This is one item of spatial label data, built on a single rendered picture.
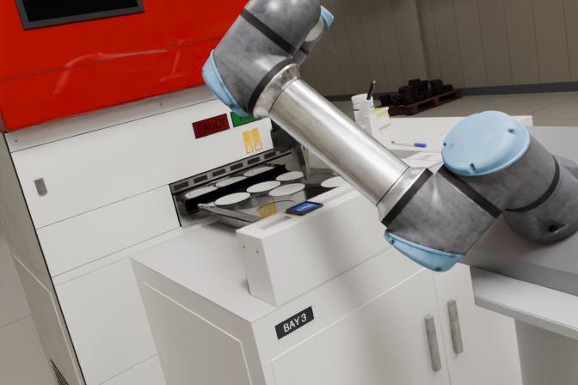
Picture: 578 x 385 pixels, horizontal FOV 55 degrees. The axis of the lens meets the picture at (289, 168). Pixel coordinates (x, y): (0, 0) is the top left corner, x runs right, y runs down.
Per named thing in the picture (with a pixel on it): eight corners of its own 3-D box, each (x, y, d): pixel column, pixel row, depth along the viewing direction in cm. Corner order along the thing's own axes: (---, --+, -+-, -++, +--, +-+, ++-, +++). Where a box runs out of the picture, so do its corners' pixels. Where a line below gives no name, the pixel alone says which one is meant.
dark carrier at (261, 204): (202, 204, 158) (202, 203, 157) (296, 169, 176) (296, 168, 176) (270, 222, 130) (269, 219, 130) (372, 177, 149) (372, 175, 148)
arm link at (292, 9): (279, -55, 87) (305, -4, 135) (237, 3, 89) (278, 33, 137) (336, -10, 87) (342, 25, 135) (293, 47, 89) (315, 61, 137)
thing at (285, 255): (249, 296, 110) (234, 230, 107) (428, 204, 141) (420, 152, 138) (276, 308, 103) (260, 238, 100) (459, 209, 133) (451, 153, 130)
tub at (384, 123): (359, 135, 172) (355, 113, 171) (371, 129, 178) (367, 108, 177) (380, 133, 168) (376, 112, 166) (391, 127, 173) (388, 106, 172)
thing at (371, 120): (359, 145, 157) (350, 100, 154) (368, 142, 160) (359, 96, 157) (373, 146, 152) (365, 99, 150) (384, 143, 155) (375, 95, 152)
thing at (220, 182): (180, 225, 159) (171, 194, 157) (298, 179, 183) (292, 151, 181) (182, 226, 158) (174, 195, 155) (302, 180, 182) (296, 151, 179)
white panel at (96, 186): (52, 284, 141) (2, 133, 133) (298, 186, 186) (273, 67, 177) (54, 287, 139) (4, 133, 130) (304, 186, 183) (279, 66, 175)
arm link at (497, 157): (573, 163, 83) (526, 118, 76) (512, 230, 85) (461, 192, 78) (519, 131, 93) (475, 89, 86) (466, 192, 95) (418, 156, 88)
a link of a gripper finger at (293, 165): (290, 182, 152) (283, 149, 150) (310, 179, 151) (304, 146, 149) (288, 185, 149) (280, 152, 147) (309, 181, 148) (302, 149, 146)
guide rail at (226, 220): (218, 223, 163) (216, 213, 162) (224, 221, 164) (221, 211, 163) (327, 254, 123) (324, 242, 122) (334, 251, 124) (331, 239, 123)
